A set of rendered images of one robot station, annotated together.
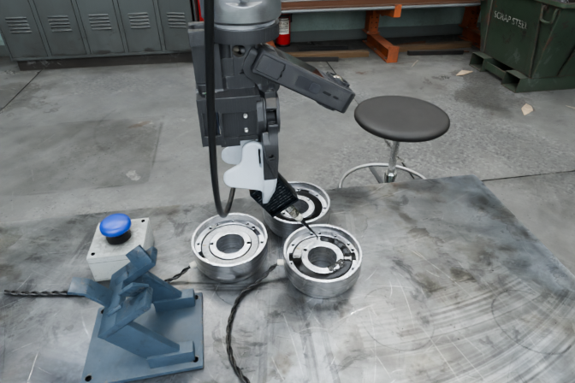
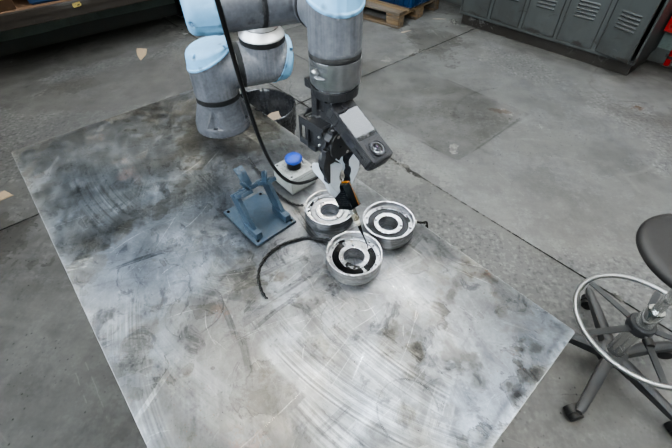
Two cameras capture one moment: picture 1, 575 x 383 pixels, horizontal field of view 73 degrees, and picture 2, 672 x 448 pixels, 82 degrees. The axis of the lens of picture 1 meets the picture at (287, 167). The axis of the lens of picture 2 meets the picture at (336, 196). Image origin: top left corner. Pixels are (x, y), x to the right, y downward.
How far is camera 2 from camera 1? 0.46 m
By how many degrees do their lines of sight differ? 45
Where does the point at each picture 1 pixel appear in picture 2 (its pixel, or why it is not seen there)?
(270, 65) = (332, 116)
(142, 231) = (304, 171)
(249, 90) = (326, 124)
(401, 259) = (401, 306)
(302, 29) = not seen: outside the picture
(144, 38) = (580, 29)
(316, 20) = not seen: outside the picture
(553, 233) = not seen: outside the picture
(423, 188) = (504, 296)
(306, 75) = (348, 133)
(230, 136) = (313, 144)
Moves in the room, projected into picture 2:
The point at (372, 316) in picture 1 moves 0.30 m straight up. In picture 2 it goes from (337, 306) to (338, 174)
